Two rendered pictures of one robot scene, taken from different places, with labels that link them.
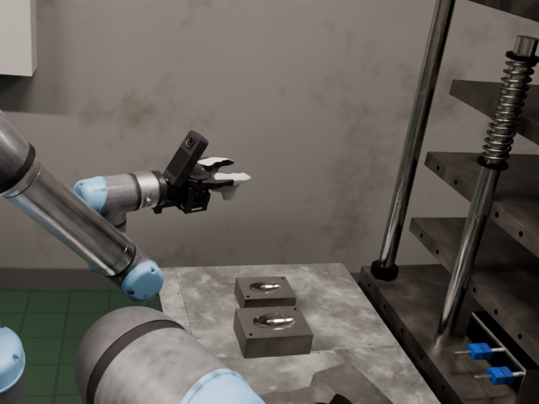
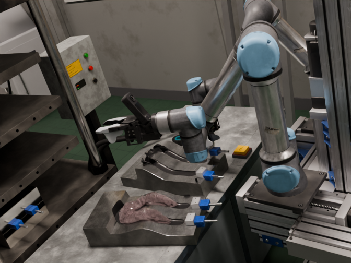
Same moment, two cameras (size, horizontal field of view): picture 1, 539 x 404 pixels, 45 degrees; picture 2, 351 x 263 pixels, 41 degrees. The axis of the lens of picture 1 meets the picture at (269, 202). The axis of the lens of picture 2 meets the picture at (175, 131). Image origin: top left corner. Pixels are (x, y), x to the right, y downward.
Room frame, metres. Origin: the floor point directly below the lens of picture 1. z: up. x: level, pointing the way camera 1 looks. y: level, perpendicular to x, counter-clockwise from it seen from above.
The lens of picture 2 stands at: (1.89, 1.44, 2.10)
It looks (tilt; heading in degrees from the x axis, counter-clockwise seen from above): 27 degrees down; 238
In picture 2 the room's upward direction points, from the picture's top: 17 degrees counter-clockwise
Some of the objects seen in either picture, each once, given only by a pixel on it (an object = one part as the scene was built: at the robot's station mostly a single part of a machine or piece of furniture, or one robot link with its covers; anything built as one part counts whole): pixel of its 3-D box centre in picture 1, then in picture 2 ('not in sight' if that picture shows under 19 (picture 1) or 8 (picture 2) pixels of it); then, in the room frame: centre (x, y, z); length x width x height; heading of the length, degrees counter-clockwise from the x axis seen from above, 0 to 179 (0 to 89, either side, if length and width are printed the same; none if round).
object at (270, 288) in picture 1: (265, 295); not in sight; (1.82, -0.03, 0.83); 0.17 x 0.13 x 0.06; 108
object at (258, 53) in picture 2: not in sight; (270, 114); (0.96, 0.51, 1.41); 0.15 x 0.12 x 0.55; 39
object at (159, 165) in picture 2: not in sight; (170, 159); (0.87, -0.31, 0.92); 0.35 x 0.16 x 0.09; 108
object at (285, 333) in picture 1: (272, 331); not in sight; (1.62, -0.06, 0.83); 0.20 x 0.15 x 0.07; 108
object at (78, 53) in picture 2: not in sight; (104, 153); (0.88, -1.06, 0.73); 0.30 x 0.22 x 1.47; 18
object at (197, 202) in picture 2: not in sight; (207, 204); (0.97, 0.05, 0.85); 0.13 x 0.05 x 0.05; 126
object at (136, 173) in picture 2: not in sight; (171, 166); (0.87, -0.33, 0.87); 0.50 x 0.26 x 0.14; 108
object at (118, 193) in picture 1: (106, 197); (187, 119); (1.13, 0.31, 1.43); 0.11 x 0.08 x 0.09; 129
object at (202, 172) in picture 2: not in sight; (211, 175); (0.84, -0.06, 0.89); 0.13 x 0.05 x 0.05; 108
